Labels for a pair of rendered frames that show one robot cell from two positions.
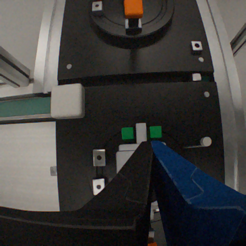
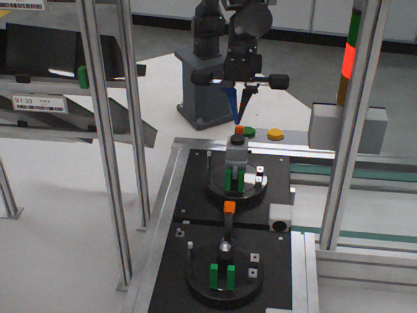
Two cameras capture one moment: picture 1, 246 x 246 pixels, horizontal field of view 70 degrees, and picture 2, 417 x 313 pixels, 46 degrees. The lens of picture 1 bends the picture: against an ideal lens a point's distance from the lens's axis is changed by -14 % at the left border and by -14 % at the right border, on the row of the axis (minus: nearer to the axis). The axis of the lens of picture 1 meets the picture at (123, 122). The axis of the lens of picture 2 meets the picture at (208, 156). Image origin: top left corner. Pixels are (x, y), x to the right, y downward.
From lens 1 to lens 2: 92 cm
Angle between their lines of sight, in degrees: 62
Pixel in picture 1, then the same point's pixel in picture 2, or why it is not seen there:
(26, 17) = not seen: outside the picture
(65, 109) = (280, 206)
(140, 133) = (235, 169)
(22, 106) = not seen: hidden behind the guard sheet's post
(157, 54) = (211, 236)
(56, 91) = (286, 215)
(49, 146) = (303, 219)
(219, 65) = (162, 230)
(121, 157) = (245, 147)
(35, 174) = (316, 205)
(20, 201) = not seen: hidden behind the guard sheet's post
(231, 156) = (174, 184)
